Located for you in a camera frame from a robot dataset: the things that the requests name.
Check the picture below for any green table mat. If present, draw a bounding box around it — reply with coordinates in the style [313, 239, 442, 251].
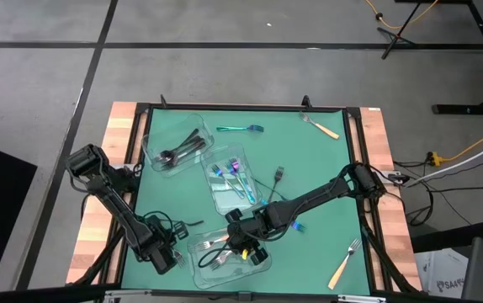
[119, 108, 372, 296]

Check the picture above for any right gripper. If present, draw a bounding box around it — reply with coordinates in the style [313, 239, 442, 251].
[225, 205, 283, 267]

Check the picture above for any black desk frame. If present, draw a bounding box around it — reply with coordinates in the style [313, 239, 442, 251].
[395, 0, 483, 115]

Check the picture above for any black tripod stand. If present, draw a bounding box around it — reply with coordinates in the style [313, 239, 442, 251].
[375, 0, 424, 60]

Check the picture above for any black table frame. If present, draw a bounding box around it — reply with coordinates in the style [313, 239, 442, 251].
[68, 94, 422, 295]

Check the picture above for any purple-headed iridescent fork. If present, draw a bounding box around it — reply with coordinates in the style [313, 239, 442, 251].
[227, 157, 259, 206]

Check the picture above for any white cable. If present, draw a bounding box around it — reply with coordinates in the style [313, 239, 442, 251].
[407, 133, 483, 187]

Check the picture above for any clear plastic bin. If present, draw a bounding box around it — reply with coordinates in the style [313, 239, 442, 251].
[186, 222, 274, 290]
[141, 112, 216, 178]
[199, 141, 264, 216]

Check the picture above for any black cable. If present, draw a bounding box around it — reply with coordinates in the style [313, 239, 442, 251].
[428, 184, 483, 191]

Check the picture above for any black rig frame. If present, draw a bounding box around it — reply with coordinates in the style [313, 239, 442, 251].
[0, 284, 483, 303]

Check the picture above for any white cardboard box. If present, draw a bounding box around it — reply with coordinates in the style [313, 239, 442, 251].
[413, 247, 470, 300]

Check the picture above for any teal iridescent fork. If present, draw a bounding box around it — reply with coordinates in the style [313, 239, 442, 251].
[215, 124, 265, 134]

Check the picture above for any yellow extension cable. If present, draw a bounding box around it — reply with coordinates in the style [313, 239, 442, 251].
[427, 121, 483, 167]
[364, 0, 440, 30]

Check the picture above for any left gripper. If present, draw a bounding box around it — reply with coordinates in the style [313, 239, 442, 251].
[151, 214, 190, 252]

